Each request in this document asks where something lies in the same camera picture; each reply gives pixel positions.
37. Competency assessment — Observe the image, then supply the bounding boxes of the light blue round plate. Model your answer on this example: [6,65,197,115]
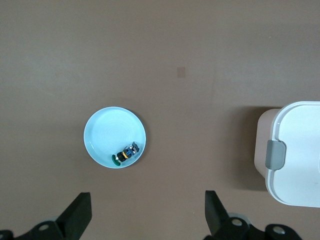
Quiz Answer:
[83,106,147,170]

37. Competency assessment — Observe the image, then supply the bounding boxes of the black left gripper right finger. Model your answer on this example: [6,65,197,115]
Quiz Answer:
[203,190,305,240]

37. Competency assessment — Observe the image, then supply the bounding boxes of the green push-button switch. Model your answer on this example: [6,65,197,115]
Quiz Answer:
[111,141,140,167]

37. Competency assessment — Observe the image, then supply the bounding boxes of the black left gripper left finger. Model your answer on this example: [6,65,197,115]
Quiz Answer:
[0,191,93,240]

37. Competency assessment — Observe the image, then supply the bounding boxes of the white lidded box grey latches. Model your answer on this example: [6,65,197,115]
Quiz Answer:
[254,100,320,209]

